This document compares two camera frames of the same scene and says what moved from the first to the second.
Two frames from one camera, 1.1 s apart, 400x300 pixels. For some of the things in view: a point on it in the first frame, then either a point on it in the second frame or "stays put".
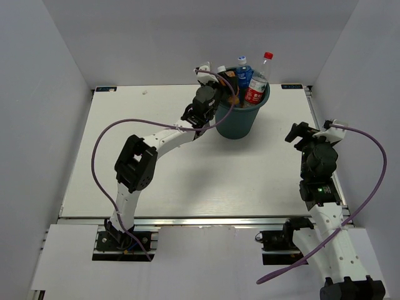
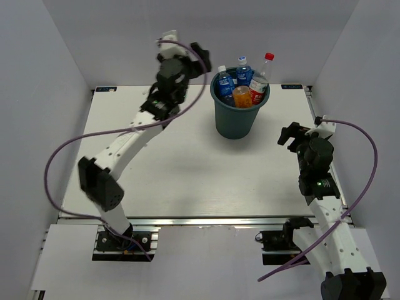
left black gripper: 214,85 -> 203,54
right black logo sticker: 290,86 stays put
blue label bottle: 244,72 stays put
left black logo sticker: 105,89 stays put
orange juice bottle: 231,77 -> 242,97
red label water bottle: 256,92 stays put
